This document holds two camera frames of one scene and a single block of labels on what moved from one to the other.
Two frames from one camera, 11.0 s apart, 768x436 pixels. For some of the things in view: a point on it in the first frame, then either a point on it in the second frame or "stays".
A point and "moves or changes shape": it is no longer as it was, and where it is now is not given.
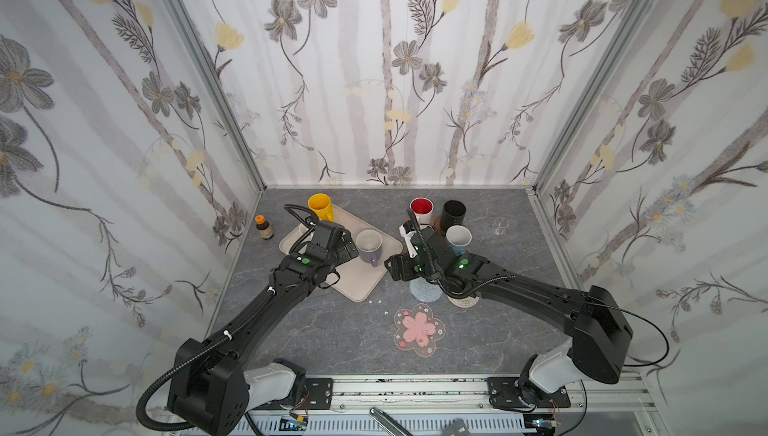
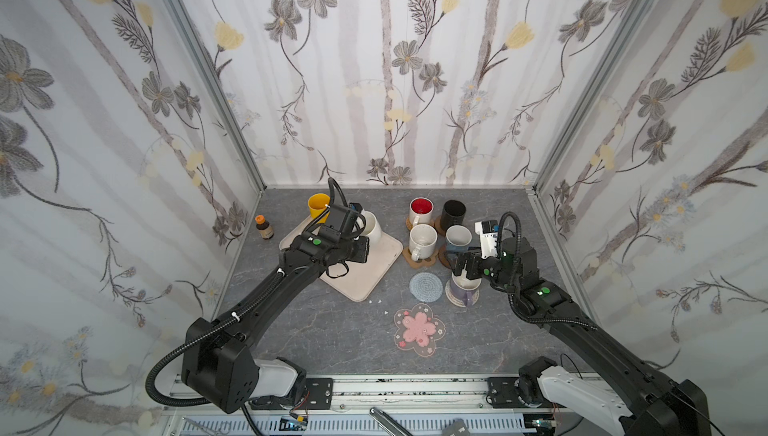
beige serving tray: (358, 277) stays
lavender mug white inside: (369, 244) moves or changes shape
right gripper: (399, 265) -> (471, 264)
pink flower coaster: (417, 329) stays
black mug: (452, 214) stays
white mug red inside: (423, 208) stays
